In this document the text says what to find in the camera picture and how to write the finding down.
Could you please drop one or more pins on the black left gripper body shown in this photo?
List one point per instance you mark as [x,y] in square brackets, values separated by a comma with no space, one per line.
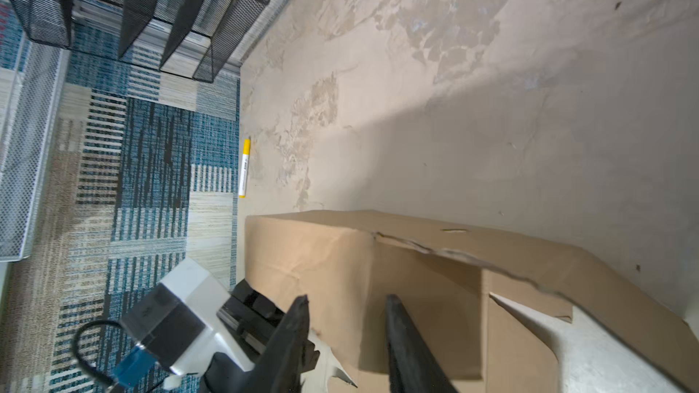
[251,319]

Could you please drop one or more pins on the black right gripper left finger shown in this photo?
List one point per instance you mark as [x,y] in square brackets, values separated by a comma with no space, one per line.
[279,367]

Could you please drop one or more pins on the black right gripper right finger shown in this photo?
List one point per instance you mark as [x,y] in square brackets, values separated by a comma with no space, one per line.
[412,366]

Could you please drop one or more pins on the brown cardboard box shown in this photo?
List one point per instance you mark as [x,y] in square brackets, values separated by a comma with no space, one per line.
[449,278]

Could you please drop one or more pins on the yellow-capped white marker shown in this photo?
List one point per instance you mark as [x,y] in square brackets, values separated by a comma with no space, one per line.
[244,168]

